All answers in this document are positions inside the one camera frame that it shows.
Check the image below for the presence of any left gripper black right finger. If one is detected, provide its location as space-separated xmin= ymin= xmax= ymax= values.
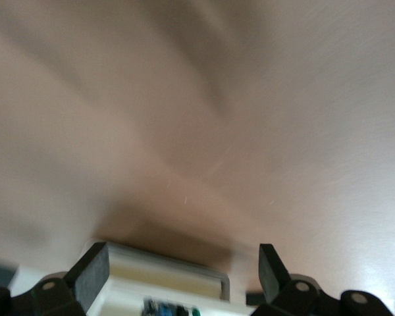
xmin=250 ymin=243 xmax=393 ymax=316

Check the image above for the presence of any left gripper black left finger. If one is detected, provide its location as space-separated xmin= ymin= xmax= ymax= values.
xmin=0 ymin=242 xmax=111 ymax=316

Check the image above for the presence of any white plastic drawer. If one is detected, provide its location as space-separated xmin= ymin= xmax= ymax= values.
xmin=9 ymin=240 xmax=233 ymax=316

